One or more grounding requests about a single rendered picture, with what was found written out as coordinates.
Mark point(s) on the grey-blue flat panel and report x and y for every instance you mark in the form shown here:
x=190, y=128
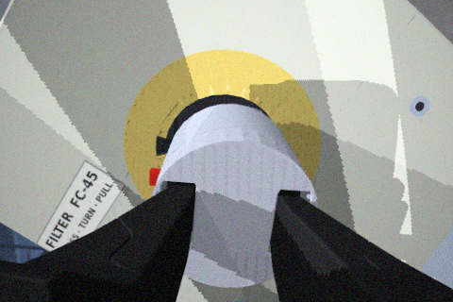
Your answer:
x=440, y=264

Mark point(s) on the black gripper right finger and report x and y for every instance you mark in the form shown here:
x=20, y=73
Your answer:
x=315, y=258

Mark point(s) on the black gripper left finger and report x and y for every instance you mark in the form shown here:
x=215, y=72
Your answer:
x=138, y=257

